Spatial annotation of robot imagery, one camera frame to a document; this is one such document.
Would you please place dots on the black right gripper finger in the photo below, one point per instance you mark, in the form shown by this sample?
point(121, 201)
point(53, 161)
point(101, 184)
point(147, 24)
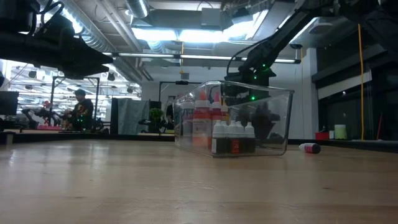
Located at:
point(264, 123)
point(244, 116)

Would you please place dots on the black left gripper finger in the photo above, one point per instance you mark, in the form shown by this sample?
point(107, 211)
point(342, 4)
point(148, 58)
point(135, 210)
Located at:
point(84, 54)
point(81, 72)

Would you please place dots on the yellow food colouring bottle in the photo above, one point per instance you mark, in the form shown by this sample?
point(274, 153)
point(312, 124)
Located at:
point(225, 113)

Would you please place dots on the orange-capped red colouring bottle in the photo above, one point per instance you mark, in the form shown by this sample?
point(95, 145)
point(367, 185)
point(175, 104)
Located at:
point(202, 124)

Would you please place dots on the small blue colouring bottle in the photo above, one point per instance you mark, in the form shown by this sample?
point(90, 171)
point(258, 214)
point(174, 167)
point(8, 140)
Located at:
point(311, 148)

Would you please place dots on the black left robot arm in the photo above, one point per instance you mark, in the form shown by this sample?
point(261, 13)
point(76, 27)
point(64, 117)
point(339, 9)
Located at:
point(12, 46)

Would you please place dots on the background black robot arm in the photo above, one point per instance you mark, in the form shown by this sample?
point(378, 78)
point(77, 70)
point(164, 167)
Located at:
point(40, 113)

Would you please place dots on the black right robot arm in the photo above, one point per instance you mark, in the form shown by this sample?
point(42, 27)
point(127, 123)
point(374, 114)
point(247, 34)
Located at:
point(273, 46)

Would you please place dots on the clear plastic container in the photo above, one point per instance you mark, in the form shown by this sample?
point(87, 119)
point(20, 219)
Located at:
point(287, 124)

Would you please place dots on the person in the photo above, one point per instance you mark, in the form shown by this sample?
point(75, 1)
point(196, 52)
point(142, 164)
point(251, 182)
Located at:
point(82, 112)

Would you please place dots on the long ceiling tube light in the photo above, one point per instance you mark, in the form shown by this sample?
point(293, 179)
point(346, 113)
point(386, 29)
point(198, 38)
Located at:
point(202, 57)

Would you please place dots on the red box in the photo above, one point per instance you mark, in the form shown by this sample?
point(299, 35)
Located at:
point(321, 135)

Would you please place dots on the grey partition panel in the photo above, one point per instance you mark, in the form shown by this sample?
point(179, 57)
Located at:
point(132, 115)

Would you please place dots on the pale green tub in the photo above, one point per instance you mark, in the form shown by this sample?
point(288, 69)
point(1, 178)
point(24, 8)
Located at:
point(340, 132)

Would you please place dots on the green potted plant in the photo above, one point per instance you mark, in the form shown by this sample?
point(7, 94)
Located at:
point(156, 116)

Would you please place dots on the black gantry frame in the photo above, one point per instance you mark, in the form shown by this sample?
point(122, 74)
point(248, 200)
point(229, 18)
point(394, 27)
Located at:
point(74, 77)

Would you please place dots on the black partition post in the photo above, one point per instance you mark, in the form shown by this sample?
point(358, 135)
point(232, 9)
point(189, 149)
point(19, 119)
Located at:
point(114, 115)

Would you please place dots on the black security camera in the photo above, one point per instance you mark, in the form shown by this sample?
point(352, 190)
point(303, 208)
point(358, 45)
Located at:
point(295, 46)

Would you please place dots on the grey wall speaker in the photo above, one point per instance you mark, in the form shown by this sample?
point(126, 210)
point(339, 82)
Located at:
point(185, 76)

